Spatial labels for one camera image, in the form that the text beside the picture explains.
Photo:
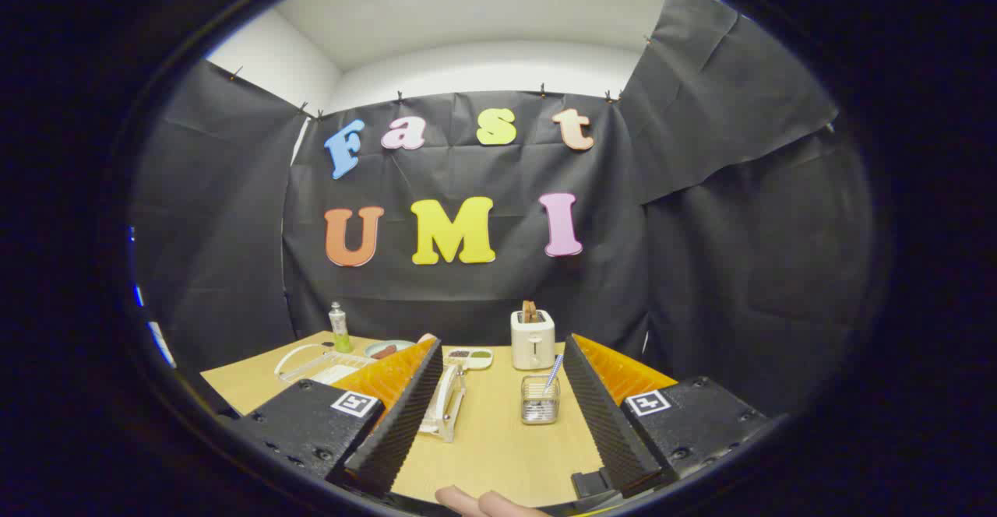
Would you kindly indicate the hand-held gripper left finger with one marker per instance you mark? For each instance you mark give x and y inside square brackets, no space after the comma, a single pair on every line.
[401,431]

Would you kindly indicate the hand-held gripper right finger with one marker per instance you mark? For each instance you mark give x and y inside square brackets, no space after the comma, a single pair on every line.
[604,423]

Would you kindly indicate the pale green plate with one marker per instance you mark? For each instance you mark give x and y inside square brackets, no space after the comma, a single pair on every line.
[382,345]

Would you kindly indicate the brown meat patty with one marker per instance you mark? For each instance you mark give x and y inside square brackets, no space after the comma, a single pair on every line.
[384,352]

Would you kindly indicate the divided white snack tray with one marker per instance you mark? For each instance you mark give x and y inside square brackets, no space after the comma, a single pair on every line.
[470,358]

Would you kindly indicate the cream toaster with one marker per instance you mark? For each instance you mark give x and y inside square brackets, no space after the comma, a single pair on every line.
[533,342]

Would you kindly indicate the white and green bottle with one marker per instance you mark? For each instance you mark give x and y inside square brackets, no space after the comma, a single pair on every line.
[339,328]

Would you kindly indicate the brown toast slice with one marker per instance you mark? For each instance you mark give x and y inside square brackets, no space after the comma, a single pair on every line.
[530,311]

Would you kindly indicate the black backdrop cloth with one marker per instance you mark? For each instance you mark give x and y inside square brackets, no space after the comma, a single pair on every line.
[467,299]

